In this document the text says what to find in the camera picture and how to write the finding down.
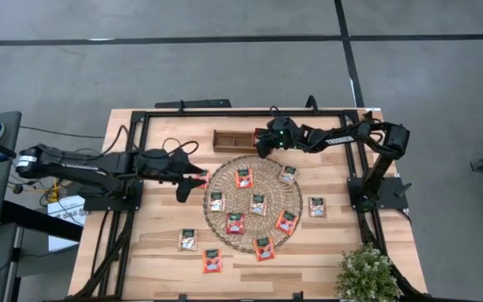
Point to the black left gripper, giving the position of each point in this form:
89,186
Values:
180,174

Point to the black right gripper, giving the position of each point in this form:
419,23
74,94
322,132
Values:
284,138

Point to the red strawberry tea packet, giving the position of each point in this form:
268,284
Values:
235,224
256,137

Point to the orange peach tea packet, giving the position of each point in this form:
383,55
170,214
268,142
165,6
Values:
207,183
264,249
244,178
212,261
287,222

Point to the beige vanilla tea packet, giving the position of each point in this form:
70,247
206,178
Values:
216,202
188,239
258,205
287,175

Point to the tea packets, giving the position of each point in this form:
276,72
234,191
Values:
317,207

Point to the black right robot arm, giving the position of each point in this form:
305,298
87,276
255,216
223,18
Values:
338,139

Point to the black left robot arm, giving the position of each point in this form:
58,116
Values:
78,168

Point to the wooden tea organizer box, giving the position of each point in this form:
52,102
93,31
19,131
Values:
233,148

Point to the round woven straw placemat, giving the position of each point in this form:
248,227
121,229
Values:
237,201

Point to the black arched clamp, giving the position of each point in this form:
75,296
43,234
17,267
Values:
307,104

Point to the black flat clamp bar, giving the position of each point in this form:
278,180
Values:
199,103

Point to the small dark brown block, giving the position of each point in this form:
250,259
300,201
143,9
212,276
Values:
368,116

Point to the small black clamp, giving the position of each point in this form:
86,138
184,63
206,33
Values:
181,298
298,297

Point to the white printed box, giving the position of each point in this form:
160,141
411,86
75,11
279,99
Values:
65,218

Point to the black desk crossbar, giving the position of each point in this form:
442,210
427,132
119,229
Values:
36,218

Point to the green potted plant white flowers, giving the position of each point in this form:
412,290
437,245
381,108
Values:
367,274

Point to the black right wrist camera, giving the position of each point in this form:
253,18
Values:
281,122

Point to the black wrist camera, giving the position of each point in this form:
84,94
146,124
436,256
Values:
281,122
181,154

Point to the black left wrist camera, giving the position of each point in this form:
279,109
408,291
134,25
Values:
181,154

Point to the black metal rig frame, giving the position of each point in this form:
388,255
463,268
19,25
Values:
224,113

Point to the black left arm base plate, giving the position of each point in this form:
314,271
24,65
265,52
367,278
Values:
99,204

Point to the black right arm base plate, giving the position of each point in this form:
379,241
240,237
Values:
394,199

